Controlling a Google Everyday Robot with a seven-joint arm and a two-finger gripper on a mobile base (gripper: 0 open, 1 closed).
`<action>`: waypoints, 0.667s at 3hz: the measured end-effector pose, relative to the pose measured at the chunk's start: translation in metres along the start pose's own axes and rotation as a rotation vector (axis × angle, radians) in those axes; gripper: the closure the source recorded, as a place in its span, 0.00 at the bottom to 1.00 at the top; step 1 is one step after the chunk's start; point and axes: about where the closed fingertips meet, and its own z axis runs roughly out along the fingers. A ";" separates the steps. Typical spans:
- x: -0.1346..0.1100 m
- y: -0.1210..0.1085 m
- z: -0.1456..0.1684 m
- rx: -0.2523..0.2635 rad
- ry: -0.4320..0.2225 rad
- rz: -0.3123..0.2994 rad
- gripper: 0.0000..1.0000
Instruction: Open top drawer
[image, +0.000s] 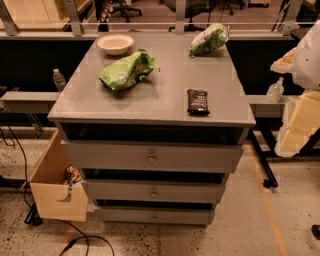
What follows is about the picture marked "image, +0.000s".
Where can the grey bottom drawer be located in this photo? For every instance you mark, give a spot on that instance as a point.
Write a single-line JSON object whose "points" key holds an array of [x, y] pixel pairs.
{"points": [[155, 215]]}

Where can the grey drawer cabinet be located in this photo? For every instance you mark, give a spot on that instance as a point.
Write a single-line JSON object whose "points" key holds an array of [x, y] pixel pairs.
{"points": [[155, 111]]}

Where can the grey top drawer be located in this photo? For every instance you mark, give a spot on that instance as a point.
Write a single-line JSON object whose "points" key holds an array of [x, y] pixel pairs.
{"points": [[134, 156]]}

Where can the grey left shelf rail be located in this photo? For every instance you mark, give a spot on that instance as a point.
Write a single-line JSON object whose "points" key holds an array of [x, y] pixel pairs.
{"points": [[29, 102]]}

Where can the green white snack bag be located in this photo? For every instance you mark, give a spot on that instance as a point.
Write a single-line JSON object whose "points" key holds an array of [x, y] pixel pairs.
{"points": [[212, 38]]}

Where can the green chip bag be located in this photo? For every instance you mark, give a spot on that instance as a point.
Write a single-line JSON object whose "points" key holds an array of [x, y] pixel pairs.
{"points": [[128, 71]]}

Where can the dark brown snack packet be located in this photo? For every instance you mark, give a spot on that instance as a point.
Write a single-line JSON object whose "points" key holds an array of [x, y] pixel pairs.
{"points": [[197, 102]]}

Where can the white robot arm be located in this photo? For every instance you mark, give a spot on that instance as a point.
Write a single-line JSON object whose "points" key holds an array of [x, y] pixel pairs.
{"points": [[306, 63]]}

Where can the clear water bottle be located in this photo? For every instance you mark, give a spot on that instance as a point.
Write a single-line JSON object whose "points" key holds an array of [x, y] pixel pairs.
{"points": [[59, 80]]}

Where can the black table leg stand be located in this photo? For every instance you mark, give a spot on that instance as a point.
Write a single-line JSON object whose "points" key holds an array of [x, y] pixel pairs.
{"points": [[270, 181]]}

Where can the white bowl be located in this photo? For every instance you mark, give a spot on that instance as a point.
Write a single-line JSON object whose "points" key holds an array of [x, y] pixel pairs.
{"points": [[115, 44]]}

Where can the hand sanitizer pump bottle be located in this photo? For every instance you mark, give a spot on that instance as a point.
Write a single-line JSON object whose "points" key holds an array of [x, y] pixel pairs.
{"points": [[275, 91]]}

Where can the grey right shelf rail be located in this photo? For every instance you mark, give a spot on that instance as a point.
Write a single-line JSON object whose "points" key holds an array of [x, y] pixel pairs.
{"points": [[262, 108]]}

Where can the grey drawer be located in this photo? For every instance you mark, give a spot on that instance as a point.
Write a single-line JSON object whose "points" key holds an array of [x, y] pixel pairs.
{"points": [[153, 191], [155, 215], [134, 156]]}

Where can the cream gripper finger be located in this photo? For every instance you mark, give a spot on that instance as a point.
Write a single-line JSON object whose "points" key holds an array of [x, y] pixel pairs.
{"points": [[285, 63], [301, 119]]}

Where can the black office chair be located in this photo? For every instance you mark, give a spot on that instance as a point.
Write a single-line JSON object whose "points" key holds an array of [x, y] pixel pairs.
{"points": [[123, 8]]}

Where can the grey shelf rail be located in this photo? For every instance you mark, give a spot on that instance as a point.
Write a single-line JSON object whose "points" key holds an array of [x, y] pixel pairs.
{"points": [[262, 108], [29, 102]]}

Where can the grey middle drawer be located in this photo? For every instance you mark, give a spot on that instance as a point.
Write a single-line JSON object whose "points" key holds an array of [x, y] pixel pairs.
{"points": [[153, 191]]}

